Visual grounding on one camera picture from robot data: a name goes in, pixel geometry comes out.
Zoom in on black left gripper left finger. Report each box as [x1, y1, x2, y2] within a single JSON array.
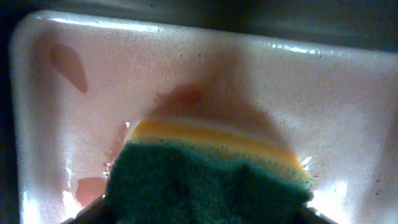
[[62, 196, 116, 224]]

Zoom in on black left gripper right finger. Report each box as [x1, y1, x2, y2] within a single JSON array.
[[295, 207, 336, 224]]

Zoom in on green and yellow sponge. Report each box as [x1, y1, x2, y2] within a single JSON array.
[[105, 119, 313, 223]]

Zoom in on small pink rinse tray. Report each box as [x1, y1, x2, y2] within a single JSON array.
[[11, 11, 397, 223]]

